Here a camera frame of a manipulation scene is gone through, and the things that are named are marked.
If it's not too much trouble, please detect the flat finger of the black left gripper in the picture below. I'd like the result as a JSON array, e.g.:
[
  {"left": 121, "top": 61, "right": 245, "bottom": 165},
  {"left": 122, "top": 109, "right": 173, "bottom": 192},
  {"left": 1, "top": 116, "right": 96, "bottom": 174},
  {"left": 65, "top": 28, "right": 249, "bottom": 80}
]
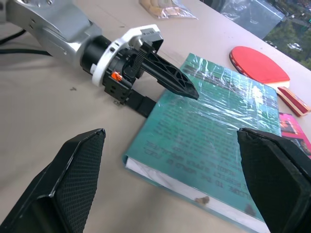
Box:
[{"left": 126, "top": 90, "right": 157, "bottom": 119}]

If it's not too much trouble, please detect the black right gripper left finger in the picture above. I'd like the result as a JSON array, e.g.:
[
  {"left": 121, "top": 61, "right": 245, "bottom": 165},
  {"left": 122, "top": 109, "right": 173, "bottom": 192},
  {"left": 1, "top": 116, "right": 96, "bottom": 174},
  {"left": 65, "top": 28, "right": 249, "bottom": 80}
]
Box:
[{"left": 0, "top": 128, "right": 106, "bottom": 233}]

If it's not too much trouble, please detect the teal plastic-wrapped book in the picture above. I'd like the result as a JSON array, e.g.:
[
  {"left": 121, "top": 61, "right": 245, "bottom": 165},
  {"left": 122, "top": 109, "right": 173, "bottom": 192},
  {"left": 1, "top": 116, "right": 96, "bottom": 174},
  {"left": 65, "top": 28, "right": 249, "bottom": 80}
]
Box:
[{"left": 121, "top": 52, "right": 282, "bottom": 233}]

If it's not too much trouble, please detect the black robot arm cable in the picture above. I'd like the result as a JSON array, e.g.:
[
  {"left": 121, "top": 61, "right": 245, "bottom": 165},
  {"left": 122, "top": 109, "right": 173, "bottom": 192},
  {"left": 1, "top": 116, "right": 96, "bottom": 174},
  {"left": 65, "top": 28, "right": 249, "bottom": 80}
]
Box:
[{"left": 0, "top": 28, "right": 53, "bottom": 57}]

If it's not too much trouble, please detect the pink book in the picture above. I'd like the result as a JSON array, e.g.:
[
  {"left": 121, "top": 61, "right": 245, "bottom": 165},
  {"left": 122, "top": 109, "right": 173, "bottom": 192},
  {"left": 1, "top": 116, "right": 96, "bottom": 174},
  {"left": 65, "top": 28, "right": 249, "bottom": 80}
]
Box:
[{"left": 278, "top": 112, "right": 311, "bottom": 160}]

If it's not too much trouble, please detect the empty clear plastic bag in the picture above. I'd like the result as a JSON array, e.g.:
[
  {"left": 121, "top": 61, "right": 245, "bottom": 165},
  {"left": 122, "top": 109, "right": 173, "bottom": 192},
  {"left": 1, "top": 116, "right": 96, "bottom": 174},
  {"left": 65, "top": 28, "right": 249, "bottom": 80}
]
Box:
[{"left": 213, "top": 0, "right": 285, "bottom": 39}]

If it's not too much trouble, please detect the clear bag with snacks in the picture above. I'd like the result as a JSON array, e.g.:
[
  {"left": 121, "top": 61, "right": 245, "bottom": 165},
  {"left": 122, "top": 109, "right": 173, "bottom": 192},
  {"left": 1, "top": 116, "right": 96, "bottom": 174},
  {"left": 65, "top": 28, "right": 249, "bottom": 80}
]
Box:
[{"left": 138, "top": 0, "right": 199, "bottom": 20}]

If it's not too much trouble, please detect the red table tennis paddle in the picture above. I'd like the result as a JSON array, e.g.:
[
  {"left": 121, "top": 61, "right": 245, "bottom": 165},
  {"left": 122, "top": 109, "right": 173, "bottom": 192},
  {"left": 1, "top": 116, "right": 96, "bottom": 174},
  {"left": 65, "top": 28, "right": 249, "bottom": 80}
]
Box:
[{"left": 229, "top": 46, "right": 311, "bottom": 117}]

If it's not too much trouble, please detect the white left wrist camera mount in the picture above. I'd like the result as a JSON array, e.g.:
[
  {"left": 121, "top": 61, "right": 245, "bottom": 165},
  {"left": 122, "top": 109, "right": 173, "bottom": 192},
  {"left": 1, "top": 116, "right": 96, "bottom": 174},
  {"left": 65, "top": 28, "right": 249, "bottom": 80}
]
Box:
[{"left": 91, "top": 24, "right": 164, "bottom": 87}]

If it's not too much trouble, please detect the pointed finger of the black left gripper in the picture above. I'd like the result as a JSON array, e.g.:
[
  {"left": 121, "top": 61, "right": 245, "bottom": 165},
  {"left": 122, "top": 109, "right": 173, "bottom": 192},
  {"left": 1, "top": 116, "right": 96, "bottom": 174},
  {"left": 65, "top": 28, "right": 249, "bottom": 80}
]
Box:
[{"left": 142, "top": 52, "right": 200, "bottom": 100}]

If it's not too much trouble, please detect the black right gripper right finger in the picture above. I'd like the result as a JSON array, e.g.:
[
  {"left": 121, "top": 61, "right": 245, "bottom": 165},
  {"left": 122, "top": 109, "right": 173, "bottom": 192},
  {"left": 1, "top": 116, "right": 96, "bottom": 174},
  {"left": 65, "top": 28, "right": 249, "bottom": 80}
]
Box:
[{"left": 237, "top": 127, "right": 311, "bottom": 233}]

